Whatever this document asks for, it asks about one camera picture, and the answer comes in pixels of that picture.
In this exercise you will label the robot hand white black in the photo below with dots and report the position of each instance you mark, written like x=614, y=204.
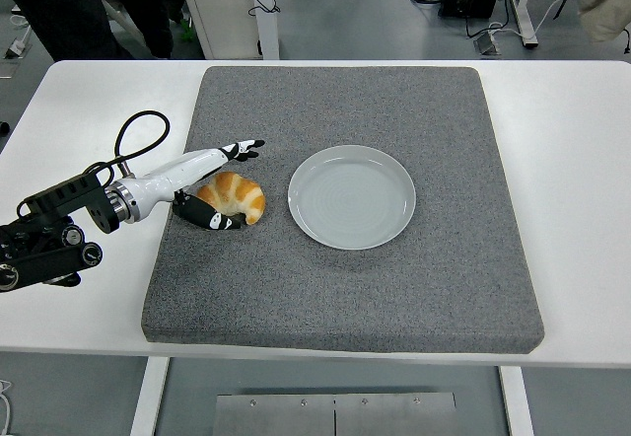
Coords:
x=182, y=169

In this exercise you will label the croissant bread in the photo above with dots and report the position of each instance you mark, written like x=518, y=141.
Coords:
x=236, y=192

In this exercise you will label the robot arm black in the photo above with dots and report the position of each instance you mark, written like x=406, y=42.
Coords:
x=49, y=258

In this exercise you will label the light grey round plate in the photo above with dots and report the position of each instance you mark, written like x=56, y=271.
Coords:
x=345, y=199

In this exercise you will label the grey metal plate with screws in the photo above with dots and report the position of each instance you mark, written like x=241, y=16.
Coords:
x=276, y=416

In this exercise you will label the small green object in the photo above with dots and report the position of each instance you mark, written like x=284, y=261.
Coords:
x=186, y=30

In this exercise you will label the black quilted jacket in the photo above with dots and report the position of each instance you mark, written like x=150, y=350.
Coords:
x=153, y=12

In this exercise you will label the white cabinet panel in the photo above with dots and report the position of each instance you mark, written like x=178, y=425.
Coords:
x=222, y=7

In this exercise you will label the person's legs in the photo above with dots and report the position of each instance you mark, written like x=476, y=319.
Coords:
x=59, y=7

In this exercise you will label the grey speckled mat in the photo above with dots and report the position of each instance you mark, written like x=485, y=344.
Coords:
x=345, y=298

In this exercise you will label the white table leg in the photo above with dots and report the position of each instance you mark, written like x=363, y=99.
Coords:
x=148, y=396
x=516, y=401

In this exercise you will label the grey power adapter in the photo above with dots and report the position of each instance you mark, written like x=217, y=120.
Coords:
x=487, y=45

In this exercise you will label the white desk leg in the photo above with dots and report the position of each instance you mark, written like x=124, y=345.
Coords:
x=523, y=7

